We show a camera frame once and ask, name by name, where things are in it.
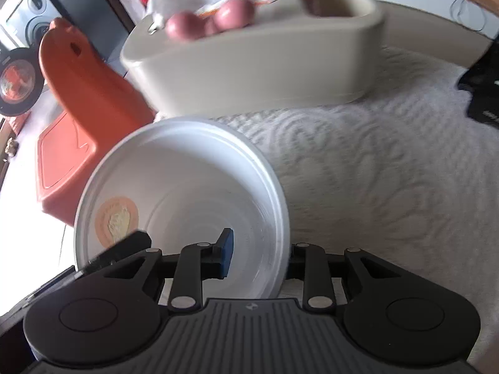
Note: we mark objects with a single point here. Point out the grey washing machine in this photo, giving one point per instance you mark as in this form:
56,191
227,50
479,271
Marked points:
27,15

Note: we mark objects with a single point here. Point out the round washing machine door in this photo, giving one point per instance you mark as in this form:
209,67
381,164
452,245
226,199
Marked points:
17,81

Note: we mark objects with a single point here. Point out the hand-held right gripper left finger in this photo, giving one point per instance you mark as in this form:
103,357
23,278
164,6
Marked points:
226,251

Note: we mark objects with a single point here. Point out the black snack box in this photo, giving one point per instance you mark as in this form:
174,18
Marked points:
481,85

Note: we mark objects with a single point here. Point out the white lace tablecloth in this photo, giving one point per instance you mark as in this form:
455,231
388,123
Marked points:
390,163

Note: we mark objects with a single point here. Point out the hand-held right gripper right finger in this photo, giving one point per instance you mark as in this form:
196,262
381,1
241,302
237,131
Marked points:
317,276

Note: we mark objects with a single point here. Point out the orange plastic chair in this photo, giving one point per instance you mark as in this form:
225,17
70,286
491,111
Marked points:
85,124

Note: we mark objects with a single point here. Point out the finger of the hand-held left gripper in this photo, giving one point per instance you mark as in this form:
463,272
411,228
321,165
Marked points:
121,249

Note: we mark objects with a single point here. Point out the brown egg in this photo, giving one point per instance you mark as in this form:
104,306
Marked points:
210,27
182,25
235,13

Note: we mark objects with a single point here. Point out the white plastic bowl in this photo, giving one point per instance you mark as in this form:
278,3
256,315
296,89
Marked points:
187,187

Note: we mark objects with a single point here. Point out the beige oval container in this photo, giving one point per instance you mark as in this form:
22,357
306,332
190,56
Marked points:
253,66

